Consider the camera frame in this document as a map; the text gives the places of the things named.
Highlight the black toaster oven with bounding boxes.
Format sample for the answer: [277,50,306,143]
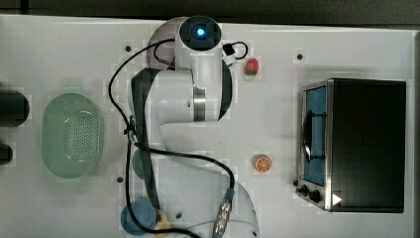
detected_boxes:
[293,78,406,213]

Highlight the blue bowl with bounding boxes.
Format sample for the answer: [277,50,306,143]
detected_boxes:
[120,198,157,236]

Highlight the beige toy bread piece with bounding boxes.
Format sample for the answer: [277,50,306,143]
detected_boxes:
[154,210,171,238]

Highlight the green perforated colander basket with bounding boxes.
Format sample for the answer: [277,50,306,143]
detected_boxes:
[41,93,104,179]

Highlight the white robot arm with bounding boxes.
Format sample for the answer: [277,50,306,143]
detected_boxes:
[130,16,260,238]

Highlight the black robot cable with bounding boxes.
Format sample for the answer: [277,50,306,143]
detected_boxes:
[108,38,249,238]

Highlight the black cylinder mount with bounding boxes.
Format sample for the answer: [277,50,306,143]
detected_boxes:
[0,90,30,128]

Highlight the orange slice toy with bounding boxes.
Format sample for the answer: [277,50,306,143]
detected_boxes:
[253,155,272,174]

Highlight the pink toy strawberry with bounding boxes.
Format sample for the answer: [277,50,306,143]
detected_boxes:
[245,59,260,75]

